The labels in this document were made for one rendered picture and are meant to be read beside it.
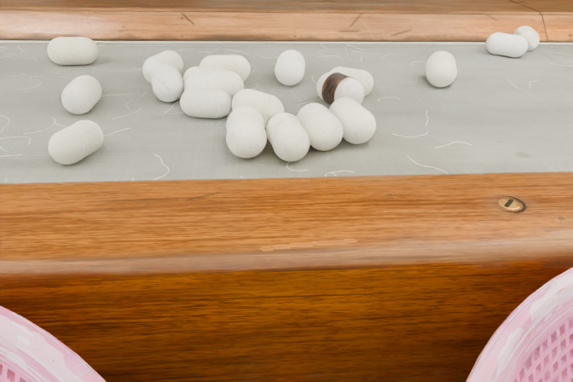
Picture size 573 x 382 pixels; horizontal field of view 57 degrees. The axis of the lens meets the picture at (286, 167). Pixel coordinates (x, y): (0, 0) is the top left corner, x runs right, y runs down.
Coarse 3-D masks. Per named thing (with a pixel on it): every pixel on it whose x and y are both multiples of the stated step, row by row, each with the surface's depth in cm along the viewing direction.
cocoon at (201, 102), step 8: (192, 88) 32; (200, 88) 32; (184, 96) 31; (192, 96) 31; (200, 96) 31; (208, 96) 31; (216, 96) 31; (224, 96) 31; (184, 104) 31; (192, 104) 31; (200, 104) 31; (208, 104) 31; (216, 104) 31; (224, 104) 31; (184, 112) 32; (192, 112) 31; (200, 112) 31; (208, 112) 31; (216, 112) 31; (224, 112) 31
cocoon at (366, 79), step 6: (342, 72) 35; (348, 72) 35; (354, 72) 35; (360, 72) 35; (366, 72) 35; (360, 78) 35; (366, 78) 35; (372, 78) 35; (366, 84) 35; (372, 84) 35; (366, 90) 35
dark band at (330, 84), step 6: (336, 72) 34; (330, 78) 34; (336, 78) 33; (342, 78) 33; (354, 78) 34; (324, 84) 34; (330, 84) 33; (336, 84) 33; (324, 90) 34; (330, 90) 33; (324, 96) 34; (330, 96) 33; (330, 102) 34
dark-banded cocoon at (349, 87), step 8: (328, 72) 34; (320, 80) 34; (344, 80) 33; (352, 80) 33; (320, 88) 34; (344, 88) 33; (352, 88) 33; (360, 88) 33; (320, 96) 35; (336, 96) 33; (344, 96) 33; (352, 96) 33; (360, 96) 33
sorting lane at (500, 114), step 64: (0, 64) 40; (128, 64) 41; (192, 64) 42; (256, 64) 42; (320, 64) 43; (384, 64) 43; (512, 64) 44; (0, 128) 30; (64, 128) 30; (128, 128) 30; (192, 128) 31; (384, 128) 31; (448, 128) 32; (512, 128) 32
